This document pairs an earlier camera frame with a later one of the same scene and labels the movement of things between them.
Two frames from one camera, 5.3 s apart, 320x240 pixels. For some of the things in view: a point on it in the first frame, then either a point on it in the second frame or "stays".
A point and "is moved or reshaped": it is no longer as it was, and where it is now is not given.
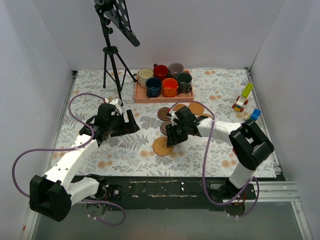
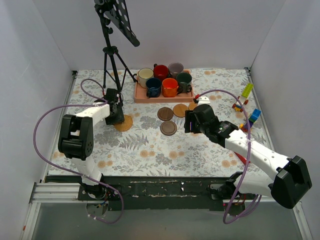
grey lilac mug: [175, 68] stays
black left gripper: [124, 124] to [117, 117]
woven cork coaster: [160, 146] is moved or reshaped
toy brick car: [243, 98] stays
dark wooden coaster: [161, 114] stays
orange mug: [169, 87] stays
